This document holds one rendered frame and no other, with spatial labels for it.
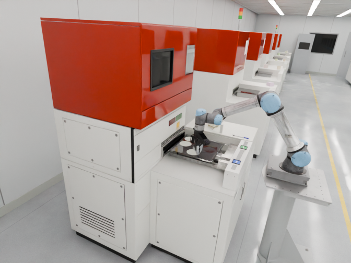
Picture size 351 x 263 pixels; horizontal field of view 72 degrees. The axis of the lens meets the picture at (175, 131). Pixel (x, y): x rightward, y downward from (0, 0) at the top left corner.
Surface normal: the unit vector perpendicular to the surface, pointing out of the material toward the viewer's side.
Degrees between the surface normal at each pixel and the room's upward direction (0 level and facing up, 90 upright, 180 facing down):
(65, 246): 0
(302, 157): 94
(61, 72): 90
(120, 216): 90
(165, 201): 90
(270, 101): 82
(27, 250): 0
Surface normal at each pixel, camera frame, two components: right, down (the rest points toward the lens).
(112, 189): -0.43, 0.33
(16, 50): 0.90, 0.22
